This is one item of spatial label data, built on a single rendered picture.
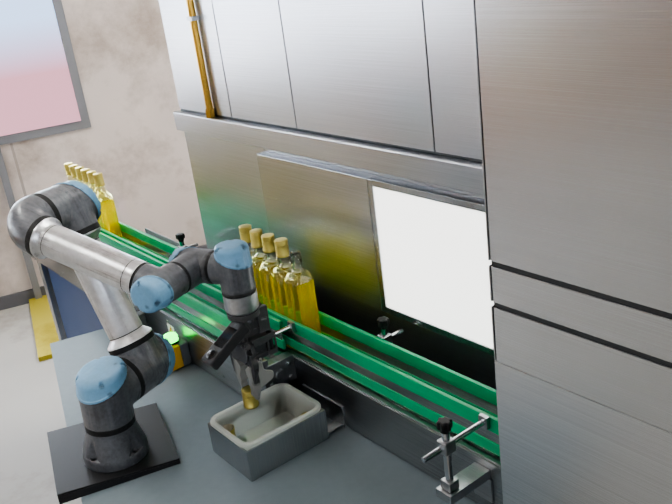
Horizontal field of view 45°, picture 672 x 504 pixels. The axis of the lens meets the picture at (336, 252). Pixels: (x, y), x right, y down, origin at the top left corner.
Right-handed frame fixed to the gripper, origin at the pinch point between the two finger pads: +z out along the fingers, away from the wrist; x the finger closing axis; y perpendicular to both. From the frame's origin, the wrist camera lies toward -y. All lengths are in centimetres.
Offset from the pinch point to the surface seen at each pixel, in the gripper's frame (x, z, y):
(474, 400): -40, 0, 30
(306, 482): -16.1, 17.0, 1.5
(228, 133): 60, -43, 39
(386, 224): -7.1, -29.5, 39.0
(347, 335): 1.1, -1.6, 29.9
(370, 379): -15.5, 1.0, 22.7
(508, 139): -75, -66, 4
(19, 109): 334, -21, 62
